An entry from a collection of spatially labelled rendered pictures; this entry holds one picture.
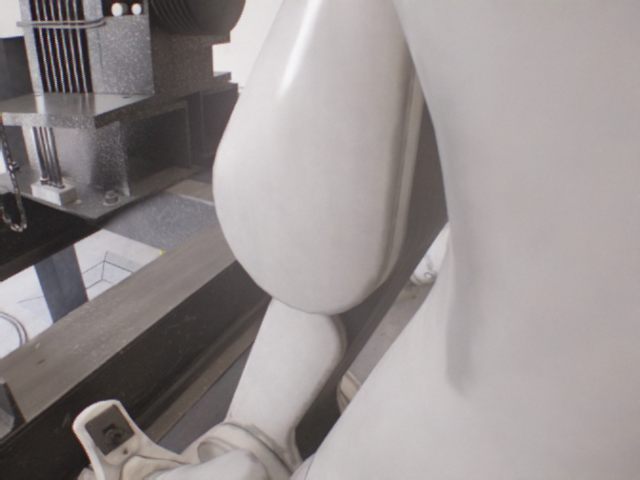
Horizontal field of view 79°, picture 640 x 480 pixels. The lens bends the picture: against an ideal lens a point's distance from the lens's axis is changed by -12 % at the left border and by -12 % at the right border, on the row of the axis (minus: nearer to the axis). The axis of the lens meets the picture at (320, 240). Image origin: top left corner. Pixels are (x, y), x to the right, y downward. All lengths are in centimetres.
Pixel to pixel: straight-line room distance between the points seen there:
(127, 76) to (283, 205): 99
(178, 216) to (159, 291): 45
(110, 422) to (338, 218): 25
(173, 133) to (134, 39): 29
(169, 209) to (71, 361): 63
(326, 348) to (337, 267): 13
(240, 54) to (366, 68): 220
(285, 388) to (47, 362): 37
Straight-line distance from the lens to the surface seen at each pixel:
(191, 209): 115
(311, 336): 40
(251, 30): 237
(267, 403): 52
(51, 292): 187
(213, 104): 163
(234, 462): 27
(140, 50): 121
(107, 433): 40
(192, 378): 95
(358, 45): 23
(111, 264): 220
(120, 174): 116
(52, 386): 66
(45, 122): 112
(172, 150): 133
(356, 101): 24
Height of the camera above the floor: 110
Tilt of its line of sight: 29 degrees down
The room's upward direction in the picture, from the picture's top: 3 degrees clockwise
